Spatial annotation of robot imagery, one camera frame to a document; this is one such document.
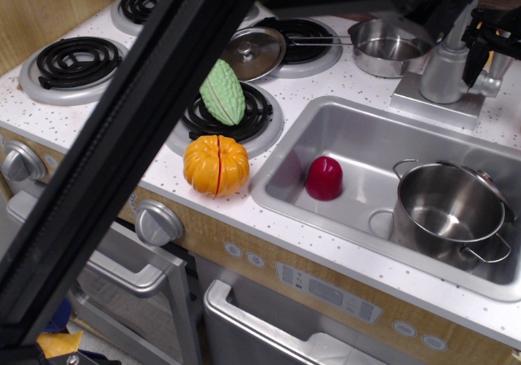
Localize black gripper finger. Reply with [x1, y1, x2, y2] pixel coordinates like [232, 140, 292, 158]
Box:
[462, 38, 491, 88]

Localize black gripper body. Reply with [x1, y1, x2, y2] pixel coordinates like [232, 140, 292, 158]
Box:
[462, 7, 520, 59]

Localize silver toy faucet with lever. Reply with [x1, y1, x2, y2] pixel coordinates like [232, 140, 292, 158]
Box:
[391, 0, 513, 130]

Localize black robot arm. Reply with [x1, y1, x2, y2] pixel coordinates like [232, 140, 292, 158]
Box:
[1, 0, 520, 364]

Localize steel lid behind pot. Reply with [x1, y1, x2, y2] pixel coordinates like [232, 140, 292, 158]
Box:
[436, 160, 517, 222]

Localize back right black coil burner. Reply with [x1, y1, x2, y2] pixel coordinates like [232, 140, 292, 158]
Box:
[250, 17, 343, 79]

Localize black coil burner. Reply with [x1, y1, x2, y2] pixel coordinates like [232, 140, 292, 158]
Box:
[250, 17, 343, 79]
[111, 0, 159, 37]
[166, 83, 283, 159]
[19, 37, 128, 106]

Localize silver toy sink basin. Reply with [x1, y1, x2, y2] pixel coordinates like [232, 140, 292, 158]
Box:
[252, 96, 520, 301]

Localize red toy pepper piece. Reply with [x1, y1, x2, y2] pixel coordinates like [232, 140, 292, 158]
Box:
[305, 156, 344, 201]

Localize steel pot lid with knob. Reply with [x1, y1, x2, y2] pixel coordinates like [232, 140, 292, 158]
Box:
[221, 27, 287, 81]

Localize front right black coil burner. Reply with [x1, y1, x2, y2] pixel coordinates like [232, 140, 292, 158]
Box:
[166, 83, 283, 159]

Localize green toy bitter melon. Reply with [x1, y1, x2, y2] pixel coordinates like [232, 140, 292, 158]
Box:
[199, 59, 246, 126]

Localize orange toy pumpkin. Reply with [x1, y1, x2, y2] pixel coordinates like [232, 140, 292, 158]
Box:
[183, 135, 250, 198]

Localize grey dishwasher control panel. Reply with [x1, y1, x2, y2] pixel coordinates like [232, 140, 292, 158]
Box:
[275, 262, 383, 324]

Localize back left black coil burner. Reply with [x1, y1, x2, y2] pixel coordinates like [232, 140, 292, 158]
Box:
[111, 0, 159, 37]

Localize right silver stove knob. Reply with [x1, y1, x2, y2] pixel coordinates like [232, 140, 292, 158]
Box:
[135, 200, 185, 247]

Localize silver stove knob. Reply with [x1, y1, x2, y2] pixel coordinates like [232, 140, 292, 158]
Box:
[2, 140, 47, 182]
[135, 200, 185, 247]

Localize front left black coil burner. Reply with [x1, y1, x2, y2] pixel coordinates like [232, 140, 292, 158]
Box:
[19, 37, 128, 106]

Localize left silver stove knob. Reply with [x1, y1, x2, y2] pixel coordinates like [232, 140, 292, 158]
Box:
[2, 140, 47, 182]

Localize yellow cloth on floor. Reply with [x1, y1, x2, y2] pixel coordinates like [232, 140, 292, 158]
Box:
[37, 330, 83, 359]

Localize steel saucepan with long handle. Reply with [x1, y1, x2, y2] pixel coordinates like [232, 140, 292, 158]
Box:
[284, 17, 435, 79]

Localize steel pot with two handles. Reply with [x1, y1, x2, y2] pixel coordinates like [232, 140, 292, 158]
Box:
[389, 159, 511, 270]

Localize silver dishwasher door with handle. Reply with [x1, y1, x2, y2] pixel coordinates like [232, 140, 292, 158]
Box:
[202, 266, 428, 365]

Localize silver oven door with handle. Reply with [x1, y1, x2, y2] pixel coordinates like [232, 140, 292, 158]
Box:
[5, 189, 204, 365]

